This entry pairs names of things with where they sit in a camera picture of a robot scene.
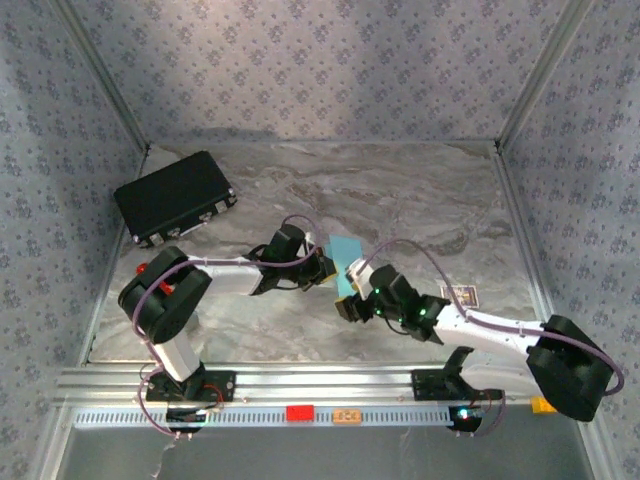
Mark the light blue paper sheet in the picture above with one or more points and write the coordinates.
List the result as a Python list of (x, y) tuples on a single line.
[(345, 255)]

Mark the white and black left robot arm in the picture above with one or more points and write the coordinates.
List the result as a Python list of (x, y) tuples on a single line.
[(230, 280)]

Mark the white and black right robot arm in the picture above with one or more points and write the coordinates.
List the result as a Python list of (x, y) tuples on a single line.
[(480, 334)]

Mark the small picture card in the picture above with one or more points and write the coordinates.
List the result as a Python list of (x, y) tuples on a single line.
[(467, 296)]

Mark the orange toy brick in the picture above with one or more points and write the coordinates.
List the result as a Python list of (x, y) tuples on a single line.
[(347, 416)]

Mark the red toy brick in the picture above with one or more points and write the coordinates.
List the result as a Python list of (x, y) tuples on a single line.
[(300, 413)]

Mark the black hard case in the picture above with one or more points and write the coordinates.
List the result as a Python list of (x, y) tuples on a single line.
[(170, 195)]

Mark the red glitter cylinder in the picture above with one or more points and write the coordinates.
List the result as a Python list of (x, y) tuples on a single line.
[(142, 269)]

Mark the yellow toy brick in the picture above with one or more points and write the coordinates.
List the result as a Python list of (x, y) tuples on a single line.
[(536, 406)]

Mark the aluminium mounting rail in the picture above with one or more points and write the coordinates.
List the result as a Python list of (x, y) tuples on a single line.
[(320, 385)]

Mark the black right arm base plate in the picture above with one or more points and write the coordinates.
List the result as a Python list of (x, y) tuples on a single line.
[(425, 385)]

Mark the aluminium side rail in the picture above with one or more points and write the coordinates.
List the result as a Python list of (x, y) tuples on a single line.
[(91, 340), (522, 225)]

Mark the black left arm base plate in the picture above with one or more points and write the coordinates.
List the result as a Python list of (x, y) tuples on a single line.
[(225, 385)]

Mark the aluminium frame post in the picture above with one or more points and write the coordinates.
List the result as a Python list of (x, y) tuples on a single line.
[(106, 75), (540, 75)]

